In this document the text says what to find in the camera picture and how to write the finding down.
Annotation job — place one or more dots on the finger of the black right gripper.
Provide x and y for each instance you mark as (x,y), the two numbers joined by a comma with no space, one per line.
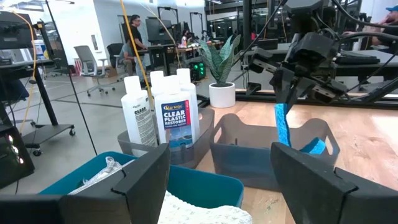
(283,87)
(303,90)

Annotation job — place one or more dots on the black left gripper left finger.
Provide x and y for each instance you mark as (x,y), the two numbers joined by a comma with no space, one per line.
(93,208)

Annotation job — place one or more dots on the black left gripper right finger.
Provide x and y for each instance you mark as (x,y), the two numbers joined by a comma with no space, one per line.
(326,202)

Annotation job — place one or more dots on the blue rectangular sponge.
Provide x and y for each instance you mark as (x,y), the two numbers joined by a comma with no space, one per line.
(282,124)

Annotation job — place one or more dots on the blue wavy sponge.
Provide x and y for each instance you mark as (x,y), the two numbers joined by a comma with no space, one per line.
(315,146)

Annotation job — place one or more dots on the white plastic restorer bottle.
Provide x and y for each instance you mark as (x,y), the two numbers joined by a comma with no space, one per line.
(175,124)
(138,118)
(156,81)
(184,76)

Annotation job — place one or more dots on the grey waffle cloth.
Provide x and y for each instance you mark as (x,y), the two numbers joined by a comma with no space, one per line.
(202,211)

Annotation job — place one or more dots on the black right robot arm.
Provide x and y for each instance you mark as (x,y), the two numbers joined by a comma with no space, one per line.
(304,15)

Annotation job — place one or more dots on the snake plant in white pot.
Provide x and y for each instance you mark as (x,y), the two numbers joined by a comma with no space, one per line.
(222,95)

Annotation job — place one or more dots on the grey translucent plastic bin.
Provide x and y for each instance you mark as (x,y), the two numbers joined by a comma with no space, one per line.
(242,161)
(205,133)

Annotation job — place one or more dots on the person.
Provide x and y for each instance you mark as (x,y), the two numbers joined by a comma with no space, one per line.
(136,37)
(388,21)
(127,57)

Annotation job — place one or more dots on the black box with green lights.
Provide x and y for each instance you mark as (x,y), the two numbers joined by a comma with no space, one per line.
(198,71)

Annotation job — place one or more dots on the black box with white lights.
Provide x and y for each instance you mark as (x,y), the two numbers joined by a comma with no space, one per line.
(12,155)

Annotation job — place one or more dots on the teal plastic bin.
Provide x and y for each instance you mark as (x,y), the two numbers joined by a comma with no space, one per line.
(202,186)

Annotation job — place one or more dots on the grey office chair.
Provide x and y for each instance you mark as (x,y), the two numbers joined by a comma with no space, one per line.
(87,62)

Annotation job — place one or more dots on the black monitor cart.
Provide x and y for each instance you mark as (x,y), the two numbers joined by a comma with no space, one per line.
(15,31)

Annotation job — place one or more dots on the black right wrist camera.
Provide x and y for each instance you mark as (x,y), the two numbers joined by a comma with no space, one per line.
(314,46)

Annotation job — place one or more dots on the black aluminium table frame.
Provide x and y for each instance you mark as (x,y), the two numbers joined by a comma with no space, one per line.
(382,104)

